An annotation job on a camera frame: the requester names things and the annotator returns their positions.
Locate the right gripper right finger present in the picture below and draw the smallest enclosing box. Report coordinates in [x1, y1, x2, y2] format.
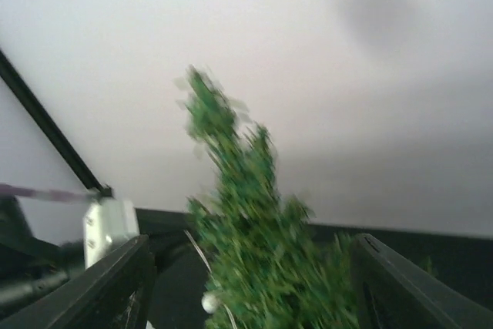
[350, 233, 492, 329]

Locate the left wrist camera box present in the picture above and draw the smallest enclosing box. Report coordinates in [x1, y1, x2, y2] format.
[83, 198, 140, 269]

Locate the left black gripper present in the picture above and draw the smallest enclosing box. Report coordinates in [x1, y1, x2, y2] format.
[1, 197, 85, 306]

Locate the left black frame post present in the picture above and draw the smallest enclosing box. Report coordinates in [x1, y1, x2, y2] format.
[1, 52, 113, 196]

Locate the small green christmas tree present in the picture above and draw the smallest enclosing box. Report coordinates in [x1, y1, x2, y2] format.
[185, 68, 358, 328]

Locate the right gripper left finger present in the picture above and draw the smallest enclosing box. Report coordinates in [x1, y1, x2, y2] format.
[1, 236, 156, 328]

